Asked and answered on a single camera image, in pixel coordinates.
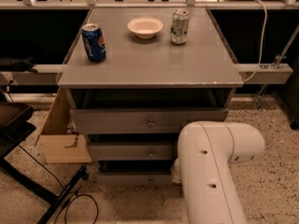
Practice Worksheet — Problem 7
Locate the grey bottom drawer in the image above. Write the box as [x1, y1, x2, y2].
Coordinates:
[98, 160, 174, 185]

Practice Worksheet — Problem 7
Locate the grey drawer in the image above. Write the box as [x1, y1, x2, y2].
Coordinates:
[98, 160, 174, 185]
[70, 108, 228, 134]
[88, 142, 177, 161]

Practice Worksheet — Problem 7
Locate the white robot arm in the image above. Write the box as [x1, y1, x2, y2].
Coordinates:
[171, 121, 265, 224]

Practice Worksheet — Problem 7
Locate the grey drawer cabinet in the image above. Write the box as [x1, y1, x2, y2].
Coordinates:
[57, 7, 244, 185]

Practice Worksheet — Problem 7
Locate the grey top drawer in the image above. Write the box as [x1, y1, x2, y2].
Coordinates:
[70, 108, 228, 134]

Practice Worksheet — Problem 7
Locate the grey middle drawer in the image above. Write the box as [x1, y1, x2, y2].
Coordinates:
[88, 142, 177, 161]

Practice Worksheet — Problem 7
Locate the white bowl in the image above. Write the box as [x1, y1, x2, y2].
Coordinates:
[127, 17, 164, 39]

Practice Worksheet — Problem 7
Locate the blue Pepsi can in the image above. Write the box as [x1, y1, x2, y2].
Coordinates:
[82, 23, 106, 62]

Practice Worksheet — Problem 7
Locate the green silver soda can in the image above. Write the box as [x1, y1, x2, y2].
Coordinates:
[170, 8, 190, 45]

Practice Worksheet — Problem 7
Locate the cardboard box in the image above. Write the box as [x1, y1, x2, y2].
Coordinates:
[39, 90, 92, 163]

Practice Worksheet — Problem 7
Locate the metal railing beam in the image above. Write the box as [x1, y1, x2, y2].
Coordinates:
[0, 63, 292, 86]

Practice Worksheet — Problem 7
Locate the black floor cable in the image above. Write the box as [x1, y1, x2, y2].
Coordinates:
[18, 144, 100, 224]

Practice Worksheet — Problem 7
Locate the black stand frame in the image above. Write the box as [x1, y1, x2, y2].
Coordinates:
[0, 102, 90, 224]

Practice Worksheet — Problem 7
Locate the black bag on rail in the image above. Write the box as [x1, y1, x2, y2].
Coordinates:
[0, 57, 37, 73]

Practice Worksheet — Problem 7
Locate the white hanging cable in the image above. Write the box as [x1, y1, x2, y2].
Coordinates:
[242, 0, 268, 83]

